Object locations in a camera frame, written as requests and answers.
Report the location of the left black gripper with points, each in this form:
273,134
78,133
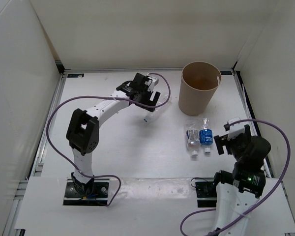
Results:
149,103

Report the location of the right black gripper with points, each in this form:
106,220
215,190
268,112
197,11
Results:
221,140

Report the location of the clear plastic bottle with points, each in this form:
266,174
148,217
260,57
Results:
152,116

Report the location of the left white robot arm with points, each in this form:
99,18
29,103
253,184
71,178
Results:
83,130

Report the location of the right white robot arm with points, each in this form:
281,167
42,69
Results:
239,190

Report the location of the brown cardboard bin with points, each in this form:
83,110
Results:
199,82

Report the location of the blue label Pocari Sweat bottle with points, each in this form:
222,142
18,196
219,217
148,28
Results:
206,135

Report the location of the clear bottle white orange label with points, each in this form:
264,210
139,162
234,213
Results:
192,138

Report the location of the white front board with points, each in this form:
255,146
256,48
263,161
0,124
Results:
143,207

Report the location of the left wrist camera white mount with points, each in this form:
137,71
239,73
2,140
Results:
151,82

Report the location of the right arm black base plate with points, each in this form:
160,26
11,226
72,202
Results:
205,192

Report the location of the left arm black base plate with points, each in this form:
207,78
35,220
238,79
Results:
96,195

